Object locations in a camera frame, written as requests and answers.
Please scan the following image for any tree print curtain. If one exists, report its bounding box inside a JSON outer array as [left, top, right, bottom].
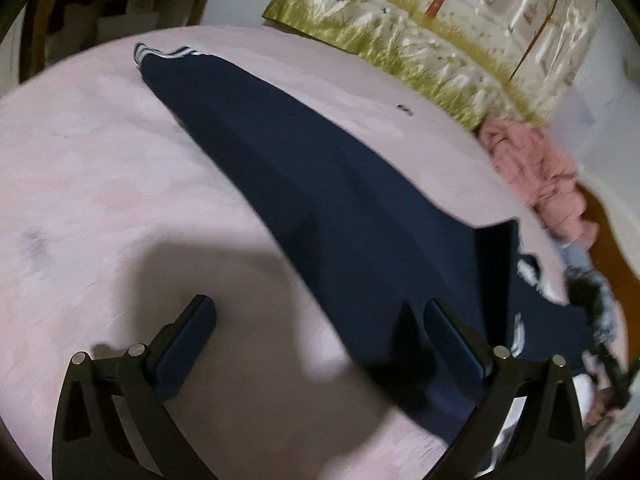
[[262, 0, 601, 131]]

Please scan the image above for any blue plaid cloth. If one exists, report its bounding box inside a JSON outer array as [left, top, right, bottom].
[[555, 240, 620, 343]]

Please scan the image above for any white and navy baseball jacket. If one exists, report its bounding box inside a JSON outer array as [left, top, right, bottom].
[[134, 44, 596, 448]]

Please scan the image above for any pink quilt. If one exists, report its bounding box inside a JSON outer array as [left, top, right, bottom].
[[479, 119, 600, 248]]

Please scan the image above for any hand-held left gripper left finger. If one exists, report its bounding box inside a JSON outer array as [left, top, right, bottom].
[[51, 294, 217, 480]]

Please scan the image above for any wooden cabinet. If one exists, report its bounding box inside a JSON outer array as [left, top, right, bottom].
[[22, 0, 218, 83]]

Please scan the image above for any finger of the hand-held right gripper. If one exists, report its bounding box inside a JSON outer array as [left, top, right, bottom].
[[582, 344, 630, 411]]

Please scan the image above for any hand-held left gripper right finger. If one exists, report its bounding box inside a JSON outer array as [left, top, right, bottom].
[[422, 298, 587, 480]]

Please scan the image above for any white and wooden headboard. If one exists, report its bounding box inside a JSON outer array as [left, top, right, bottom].
[[575, 180, 640, 291]]

